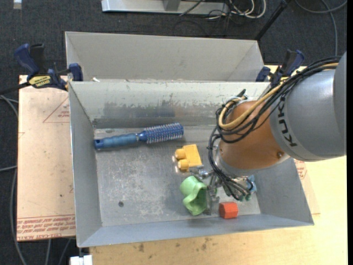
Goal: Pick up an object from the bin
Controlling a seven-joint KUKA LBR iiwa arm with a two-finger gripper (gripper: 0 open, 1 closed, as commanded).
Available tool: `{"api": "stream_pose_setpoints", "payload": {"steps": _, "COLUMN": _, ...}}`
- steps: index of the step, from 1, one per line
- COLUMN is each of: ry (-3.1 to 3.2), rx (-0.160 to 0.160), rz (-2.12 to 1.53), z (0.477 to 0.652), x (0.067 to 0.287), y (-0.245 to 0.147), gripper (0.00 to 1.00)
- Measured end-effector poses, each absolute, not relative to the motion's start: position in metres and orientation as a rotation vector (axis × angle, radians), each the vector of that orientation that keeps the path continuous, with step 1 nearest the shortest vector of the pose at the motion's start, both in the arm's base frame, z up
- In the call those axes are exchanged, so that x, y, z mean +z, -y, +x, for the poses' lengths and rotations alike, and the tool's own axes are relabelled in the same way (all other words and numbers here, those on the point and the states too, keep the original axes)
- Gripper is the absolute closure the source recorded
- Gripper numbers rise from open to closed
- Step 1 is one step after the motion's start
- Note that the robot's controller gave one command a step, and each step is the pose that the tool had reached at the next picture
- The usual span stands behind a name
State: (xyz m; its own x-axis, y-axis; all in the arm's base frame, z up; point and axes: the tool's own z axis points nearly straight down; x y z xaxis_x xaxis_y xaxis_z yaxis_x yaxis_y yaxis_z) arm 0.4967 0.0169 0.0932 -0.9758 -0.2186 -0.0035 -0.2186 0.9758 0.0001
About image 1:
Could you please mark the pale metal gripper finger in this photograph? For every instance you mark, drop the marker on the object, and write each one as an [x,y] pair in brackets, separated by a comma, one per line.
[202,172]
[212,203]

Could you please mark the red hexagonal block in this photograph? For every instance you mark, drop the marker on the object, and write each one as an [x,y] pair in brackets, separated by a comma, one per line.
[228,210]

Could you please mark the yellow toy block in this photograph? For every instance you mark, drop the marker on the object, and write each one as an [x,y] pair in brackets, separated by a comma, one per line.
[191,154]

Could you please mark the green plastic cup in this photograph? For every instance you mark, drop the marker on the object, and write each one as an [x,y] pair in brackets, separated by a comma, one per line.
[193,193]

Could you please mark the blue round hairbrush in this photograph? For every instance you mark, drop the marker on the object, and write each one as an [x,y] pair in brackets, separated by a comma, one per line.
[154,135]

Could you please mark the grey metal bin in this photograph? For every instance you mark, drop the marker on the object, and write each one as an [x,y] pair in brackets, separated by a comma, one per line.
[138,181]

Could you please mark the brown cardboard board red print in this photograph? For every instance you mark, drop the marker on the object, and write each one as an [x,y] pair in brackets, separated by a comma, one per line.
[44,159]

